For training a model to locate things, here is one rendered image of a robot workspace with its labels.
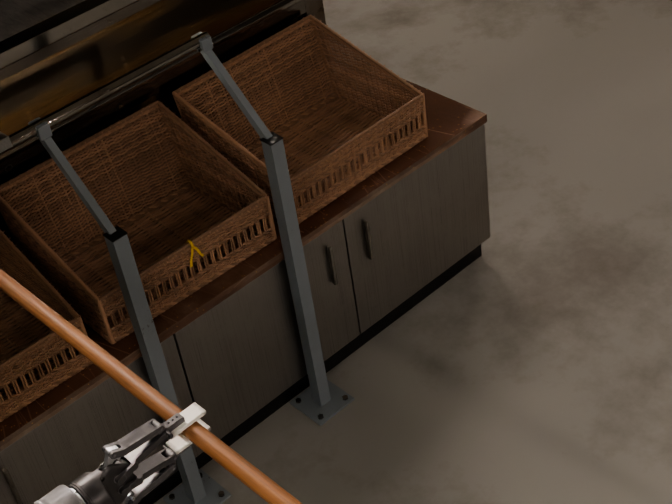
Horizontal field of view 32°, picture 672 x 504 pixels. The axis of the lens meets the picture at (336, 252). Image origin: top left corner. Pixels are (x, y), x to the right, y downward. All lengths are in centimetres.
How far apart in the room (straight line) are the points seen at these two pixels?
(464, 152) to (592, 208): 72
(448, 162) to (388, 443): 86
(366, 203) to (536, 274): 79
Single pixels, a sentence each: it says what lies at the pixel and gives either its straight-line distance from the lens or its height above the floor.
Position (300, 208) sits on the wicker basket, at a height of 63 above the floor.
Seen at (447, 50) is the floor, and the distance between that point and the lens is 512.
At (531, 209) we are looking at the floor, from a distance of 417.
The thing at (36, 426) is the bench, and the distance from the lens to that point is 292.
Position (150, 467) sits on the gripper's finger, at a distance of 187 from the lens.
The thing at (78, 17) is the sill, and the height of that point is 117.
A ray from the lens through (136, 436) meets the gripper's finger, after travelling 183.
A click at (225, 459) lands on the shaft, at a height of 121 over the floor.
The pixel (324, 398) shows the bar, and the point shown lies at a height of 3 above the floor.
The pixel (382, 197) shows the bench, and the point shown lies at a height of 53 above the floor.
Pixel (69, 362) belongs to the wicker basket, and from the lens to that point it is 295.
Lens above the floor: 254
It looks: 39 degrees down
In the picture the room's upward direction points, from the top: 9 degrees counter-clockwise
